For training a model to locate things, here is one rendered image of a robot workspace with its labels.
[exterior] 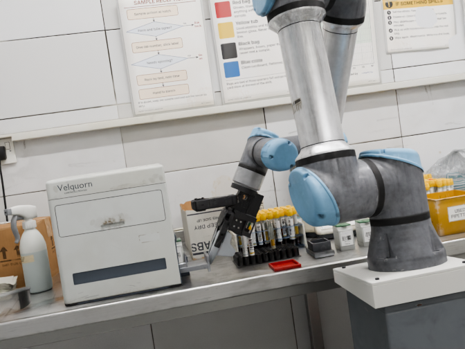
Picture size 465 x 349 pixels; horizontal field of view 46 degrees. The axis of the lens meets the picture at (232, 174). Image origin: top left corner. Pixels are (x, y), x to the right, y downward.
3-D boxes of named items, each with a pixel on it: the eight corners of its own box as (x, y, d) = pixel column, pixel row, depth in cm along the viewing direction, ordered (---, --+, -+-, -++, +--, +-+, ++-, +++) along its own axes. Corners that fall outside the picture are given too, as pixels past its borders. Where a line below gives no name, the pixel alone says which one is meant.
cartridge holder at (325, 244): (315, 259, 140) (313, 245, 140) (306, 253, 149) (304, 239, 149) (335, 255, 141) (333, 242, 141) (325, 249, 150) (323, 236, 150)
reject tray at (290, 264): (275, 271, 133) (274, 269, 133) (268, 266, 140) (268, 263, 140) (301, 266, 134) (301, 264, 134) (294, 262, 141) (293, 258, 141)
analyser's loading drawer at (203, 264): (127, 286, 131) (124, 265, 131) (128, 280, 138) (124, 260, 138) (210, 271, 135) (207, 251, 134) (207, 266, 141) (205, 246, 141)
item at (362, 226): (364, 246, 146) (360, 222, 146) (357, 244, 151) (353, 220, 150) (378, 244, 147) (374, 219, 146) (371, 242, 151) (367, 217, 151)
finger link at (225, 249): (228, 272, 135) (242, 237, 136) (206, 264, 134) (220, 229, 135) (226, 270, 138) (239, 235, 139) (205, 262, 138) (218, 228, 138)
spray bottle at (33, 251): (17, 298, 145) (2, 208, 143) (25, 290, 153) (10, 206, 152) (49, 293, 146) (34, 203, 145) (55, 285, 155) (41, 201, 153)
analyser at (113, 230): (64, 307, 128) (43, 181, 127) (78, 281, 155) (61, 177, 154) (193, 284, 133) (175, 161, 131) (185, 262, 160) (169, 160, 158)
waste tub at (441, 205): (439, 237, 145) (435, 199, 144) (416, 230, 158) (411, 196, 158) (486, 228, 147) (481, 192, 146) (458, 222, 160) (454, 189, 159)
